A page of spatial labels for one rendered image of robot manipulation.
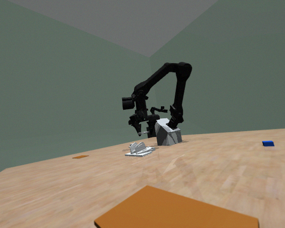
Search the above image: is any small blue block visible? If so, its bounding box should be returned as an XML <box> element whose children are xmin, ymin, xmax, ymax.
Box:
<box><xmin>262</xmin><ymin>140</ymin><xmax>274</xmax><ymax>146</ymax></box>

